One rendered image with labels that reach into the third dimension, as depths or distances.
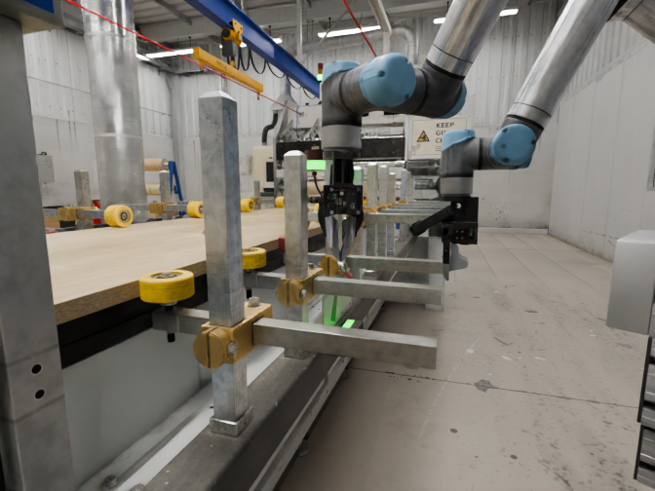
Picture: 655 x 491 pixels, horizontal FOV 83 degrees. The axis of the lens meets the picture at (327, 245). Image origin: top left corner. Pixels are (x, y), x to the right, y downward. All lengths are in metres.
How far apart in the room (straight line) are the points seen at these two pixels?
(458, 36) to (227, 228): 0.46
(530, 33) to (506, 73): 0.89
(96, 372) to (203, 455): 0.21
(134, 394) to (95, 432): 0.08
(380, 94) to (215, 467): 0.56
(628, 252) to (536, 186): 9.25
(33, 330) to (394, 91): 0.51
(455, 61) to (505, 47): 9.37
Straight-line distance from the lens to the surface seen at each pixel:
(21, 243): 0.32
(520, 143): 0.80
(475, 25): 0.69
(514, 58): 9.99
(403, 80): 0.63
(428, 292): 0.73
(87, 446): 0.71
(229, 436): 0.60
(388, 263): 0.98
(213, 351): 0.52
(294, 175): 0.72
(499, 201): 9.57
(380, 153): 3.30
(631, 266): 0.46
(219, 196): 0.50
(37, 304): 0.33
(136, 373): 0.74
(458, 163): 0.93
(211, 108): 0.51
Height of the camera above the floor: 1.04
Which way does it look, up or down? 9 degrees down
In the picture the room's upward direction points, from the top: straight up
